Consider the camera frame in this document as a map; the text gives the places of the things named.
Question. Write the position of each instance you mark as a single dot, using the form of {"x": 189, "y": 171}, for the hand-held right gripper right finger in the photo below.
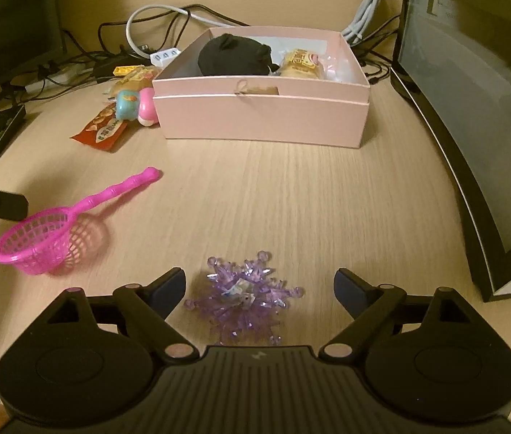
{"x": 351, "y": 290}

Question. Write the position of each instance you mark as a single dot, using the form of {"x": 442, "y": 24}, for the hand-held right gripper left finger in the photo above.
{"x": 166, "y": 290}

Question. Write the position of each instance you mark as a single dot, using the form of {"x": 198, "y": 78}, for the purple crystal snowflake ornament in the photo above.
{"x": 241, "y": 300}

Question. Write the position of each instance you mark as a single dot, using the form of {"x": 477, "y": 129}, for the pink cardboard box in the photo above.
{"x": 260, "y": 117}

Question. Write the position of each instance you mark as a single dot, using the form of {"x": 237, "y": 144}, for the pink plastic net scoop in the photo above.
{"x": 115, "y": 188}

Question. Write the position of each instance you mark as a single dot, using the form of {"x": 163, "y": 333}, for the red snack packet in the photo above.
{"x": 101, "y": 131}

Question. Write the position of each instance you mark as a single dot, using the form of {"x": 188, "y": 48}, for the teal and pink toy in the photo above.
{"x": 127, "y": 105}

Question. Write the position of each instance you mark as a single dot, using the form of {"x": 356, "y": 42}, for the black power adapter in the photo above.
{"x": 110, "y": 65}

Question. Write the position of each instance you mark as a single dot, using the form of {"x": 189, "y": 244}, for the yellow wrapped snack packet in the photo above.
{"x": 140, "y": 77}

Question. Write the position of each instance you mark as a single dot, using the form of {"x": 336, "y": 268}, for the white usb hub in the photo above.
{"x": 165, "y": 56}

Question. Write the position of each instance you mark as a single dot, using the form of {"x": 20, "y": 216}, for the yellow bread snack packet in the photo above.
{"x": 300, "y": 65}

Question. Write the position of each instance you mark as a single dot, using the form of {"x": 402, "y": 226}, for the black cloth pouch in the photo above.
{"x": 232, "y": 56}

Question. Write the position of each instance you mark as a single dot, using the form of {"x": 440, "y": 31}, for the curved black monitor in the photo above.
{"x": 477, "y": 77}

